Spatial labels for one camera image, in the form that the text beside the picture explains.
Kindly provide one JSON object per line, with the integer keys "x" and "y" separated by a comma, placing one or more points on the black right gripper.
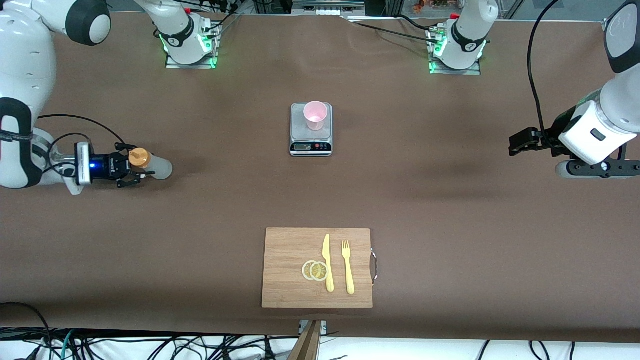
{"x": 106, "y": 167}

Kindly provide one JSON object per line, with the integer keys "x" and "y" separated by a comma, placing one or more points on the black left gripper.
{"x": 550, "y": 133}

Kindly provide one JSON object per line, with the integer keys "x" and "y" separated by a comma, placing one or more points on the sauce bottle with orange cap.
{"x": 160, "y": 167}

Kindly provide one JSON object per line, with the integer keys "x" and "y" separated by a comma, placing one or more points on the pink plastic cup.
{"x": 316, "y": 122}

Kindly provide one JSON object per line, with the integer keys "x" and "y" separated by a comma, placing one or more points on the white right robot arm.
{"x": 25, "y": 65}

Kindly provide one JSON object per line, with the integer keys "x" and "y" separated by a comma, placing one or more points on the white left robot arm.
{"x": 470, "y": 30}

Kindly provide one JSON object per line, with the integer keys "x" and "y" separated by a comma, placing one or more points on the brown table cover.
{"x": 225, "y": 200}

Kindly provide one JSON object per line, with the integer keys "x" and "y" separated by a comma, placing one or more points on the silver digital kitchen scale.
{"x": 300, "y": 130}

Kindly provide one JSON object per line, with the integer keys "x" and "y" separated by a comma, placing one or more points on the wooden cutting board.
{"x": 285, "y": 250}

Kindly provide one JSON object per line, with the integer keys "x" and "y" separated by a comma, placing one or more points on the lemon slice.
{"x": 305, "y": 270}
{"x": 319, "y": 271}

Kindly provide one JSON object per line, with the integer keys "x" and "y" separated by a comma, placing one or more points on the yellow plastic knife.
{"x": 327, "y": 255}

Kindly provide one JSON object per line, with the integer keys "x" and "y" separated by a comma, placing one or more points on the yellow plastic fork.
{"x": 349, "y": 275}

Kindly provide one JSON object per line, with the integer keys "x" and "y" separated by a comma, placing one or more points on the white power strip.
{"x": 327, "y": 12}

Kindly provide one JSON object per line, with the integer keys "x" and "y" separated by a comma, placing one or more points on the wooden beam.
{"x": 307, "y": 345}

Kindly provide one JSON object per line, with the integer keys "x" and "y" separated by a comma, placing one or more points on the black left camera mount bracket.
{"x": 585, "y": 168}

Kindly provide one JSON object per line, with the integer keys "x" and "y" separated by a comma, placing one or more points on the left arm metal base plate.
{"x": 457, "y": 72}

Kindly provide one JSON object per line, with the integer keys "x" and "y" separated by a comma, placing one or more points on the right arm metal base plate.
{"x": 192, "y": 65}

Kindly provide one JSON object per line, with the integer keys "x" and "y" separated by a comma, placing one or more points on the small metal bracket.
{"x": 324, "y": 327}

